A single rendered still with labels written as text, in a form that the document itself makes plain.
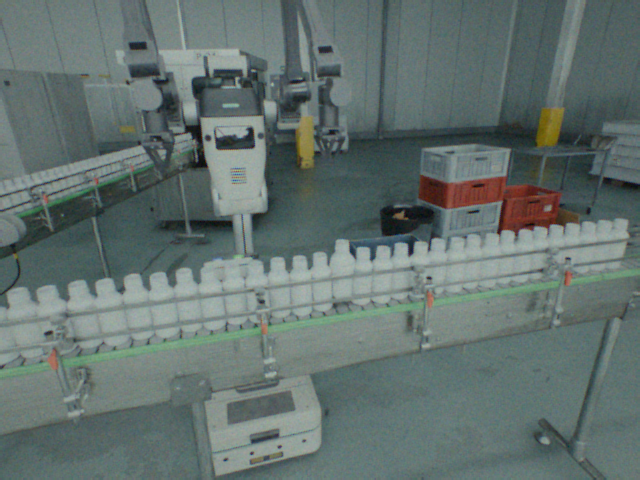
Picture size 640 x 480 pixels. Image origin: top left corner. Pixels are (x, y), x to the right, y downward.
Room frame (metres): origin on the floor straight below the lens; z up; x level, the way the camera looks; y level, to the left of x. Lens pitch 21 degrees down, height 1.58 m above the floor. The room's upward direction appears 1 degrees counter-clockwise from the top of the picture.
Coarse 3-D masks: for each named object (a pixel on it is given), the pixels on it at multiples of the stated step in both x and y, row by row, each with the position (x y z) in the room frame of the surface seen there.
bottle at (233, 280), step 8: (232, 264) 0.91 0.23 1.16; (232, 272) 0.88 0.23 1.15; (240, 272) 0.89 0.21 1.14; (224, 280) 0.89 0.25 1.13; (232, 280) 0.88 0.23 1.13; (240, 280) 0.89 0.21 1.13; (224, 288) 0.87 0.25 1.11; (232, 288) 0.87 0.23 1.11; (240, 288) 0.88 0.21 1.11; (224, 296) 0.88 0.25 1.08; (232, 296) 0.87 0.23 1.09; (240, 296) 0.87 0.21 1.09; (232, 304) 0.87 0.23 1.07; (240, 304) 0.87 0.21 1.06; (232, 312) 0.87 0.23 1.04; (240, 312) 0.87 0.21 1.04; (232, 320) 0.87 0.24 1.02; (240, 320) 0.87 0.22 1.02
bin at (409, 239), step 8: (360, 240) 1.61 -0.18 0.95; (368, 240) 1.62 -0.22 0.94; (376, 240) 1.63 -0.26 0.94; (384, 240) 1.64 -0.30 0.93; (392, 240) 1.65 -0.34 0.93; (400, 240) 1.66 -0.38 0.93; (408, 240) 1.67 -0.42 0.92; (416, 240) 1.62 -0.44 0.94; (352, 248) 1.55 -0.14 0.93; (368, 248) 1.62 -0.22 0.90; (376, 248) 1.63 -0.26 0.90; (392, 248) 1.65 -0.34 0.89; (408, 248) 1.67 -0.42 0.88
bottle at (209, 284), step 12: (204, 276) 0.86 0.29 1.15; (216, 276) 0.87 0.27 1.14; (204, 288) 0.85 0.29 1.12; (216, 288) 0.85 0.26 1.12; (204, 300) 0.85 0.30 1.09; (216, 300) 0.85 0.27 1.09; (204, 312) 0.85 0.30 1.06; (216, 312) 0.85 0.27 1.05; (204, 324) 0.85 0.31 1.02; (216, 324) 0.85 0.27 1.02
